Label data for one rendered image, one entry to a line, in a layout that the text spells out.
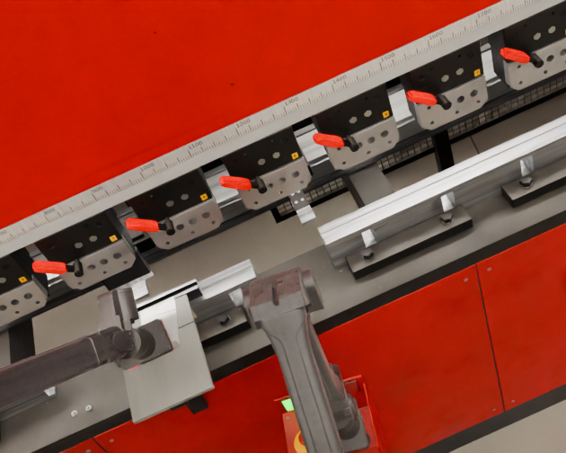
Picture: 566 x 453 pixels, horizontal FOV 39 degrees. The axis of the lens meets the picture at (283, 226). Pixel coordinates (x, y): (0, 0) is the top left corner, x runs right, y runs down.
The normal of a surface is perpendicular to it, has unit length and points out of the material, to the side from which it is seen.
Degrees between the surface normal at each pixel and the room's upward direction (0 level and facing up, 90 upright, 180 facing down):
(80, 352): 69
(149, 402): 0
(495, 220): 0
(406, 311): 90
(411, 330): 90
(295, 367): 39
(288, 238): 0
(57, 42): 90
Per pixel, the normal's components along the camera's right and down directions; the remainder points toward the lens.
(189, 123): 0.29, 0.66
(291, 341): -0.09, -0.07
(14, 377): 0.84, -0.37
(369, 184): -0.29, -0.63
